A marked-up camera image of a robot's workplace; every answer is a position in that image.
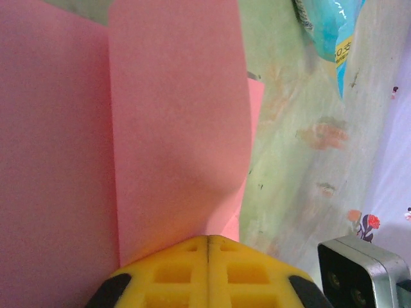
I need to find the pink paper sheet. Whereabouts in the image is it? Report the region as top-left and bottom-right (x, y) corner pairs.
(0, 0), (266, 277)

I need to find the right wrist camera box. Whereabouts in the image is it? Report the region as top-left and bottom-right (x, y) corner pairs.
(317, 235), (411, 308)

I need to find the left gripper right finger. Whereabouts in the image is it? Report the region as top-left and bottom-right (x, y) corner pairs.
(207, 235), (335, 308)

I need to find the blue wet wipes packet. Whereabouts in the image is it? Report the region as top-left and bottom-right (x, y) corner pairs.
(291, 0), (367, 99)

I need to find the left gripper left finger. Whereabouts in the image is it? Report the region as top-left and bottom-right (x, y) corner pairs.
(85, 235), (210, 308)

